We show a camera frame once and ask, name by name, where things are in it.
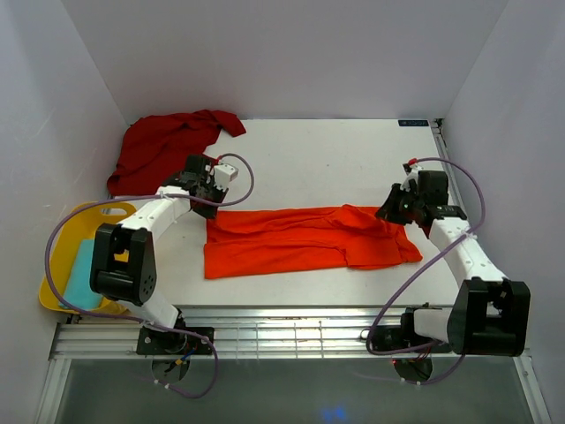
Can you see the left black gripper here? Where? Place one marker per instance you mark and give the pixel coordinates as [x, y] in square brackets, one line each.
[220, 193]

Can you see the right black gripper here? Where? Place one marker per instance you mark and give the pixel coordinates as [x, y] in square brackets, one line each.
[387, 212]

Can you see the orange t shirt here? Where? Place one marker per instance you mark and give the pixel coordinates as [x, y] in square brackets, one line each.
[263, 242]

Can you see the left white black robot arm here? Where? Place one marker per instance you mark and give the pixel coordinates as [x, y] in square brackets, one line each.
[124, 265]

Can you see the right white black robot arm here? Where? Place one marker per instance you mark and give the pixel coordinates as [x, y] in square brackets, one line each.
[490, 313]

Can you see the dark red t shirt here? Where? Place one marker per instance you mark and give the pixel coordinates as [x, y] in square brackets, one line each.
[155, 147]

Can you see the blue table label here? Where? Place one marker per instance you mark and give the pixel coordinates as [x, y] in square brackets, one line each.
[413, 122]

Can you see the yellow plastic tray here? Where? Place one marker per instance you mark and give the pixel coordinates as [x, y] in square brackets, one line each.
[66, 246]

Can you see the teal folded t shirt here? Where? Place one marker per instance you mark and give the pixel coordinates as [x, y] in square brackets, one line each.
[78, 291]

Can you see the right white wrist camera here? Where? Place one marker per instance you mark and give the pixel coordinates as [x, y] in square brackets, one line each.
[412, 169]

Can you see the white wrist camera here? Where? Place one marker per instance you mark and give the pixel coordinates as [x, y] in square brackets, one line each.
[412, 169]
[224, 174]

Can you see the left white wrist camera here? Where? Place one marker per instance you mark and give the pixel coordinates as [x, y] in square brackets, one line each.
[224, 174]

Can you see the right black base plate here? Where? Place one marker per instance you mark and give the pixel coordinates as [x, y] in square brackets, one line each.
[391, 337]

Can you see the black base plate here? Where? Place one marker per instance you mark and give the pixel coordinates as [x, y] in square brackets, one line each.
[153, 342]
[391, 337]

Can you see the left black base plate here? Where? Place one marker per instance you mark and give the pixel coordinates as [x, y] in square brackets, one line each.
[153, 342]

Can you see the aluminium rail frame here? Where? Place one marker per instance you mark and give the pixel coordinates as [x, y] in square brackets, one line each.
[291, 347]

